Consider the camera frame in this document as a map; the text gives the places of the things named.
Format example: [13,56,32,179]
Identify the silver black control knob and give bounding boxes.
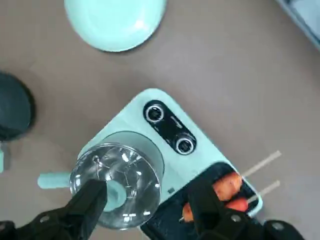
[175,136,194,155]
[147,105,165,123]

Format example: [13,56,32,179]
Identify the single sausage skewer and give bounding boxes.
[223,180,281,213]

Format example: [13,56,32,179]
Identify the mint green cooking machine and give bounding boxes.
[77,87,265,240]

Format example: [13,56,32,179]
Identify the glass pot lid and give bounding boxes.
[68,142,161,230]

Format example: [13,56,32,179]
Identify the double sausage skewer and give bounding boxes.
[181,150,283,223]

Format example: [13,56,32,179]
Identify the mint green plate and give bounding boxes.
[64,0,168,53]

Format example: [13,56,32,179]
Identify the black frying pan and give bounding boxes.
[0,72,36,173]

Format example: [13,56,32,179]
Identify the mint green saucepan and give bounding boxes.
[37,131,166,230]

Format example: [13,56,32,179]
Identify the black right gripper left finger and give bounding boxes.
[0,178,109,240]

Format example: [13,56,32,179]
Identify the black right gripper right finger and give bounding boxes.
[187,179,306,240]

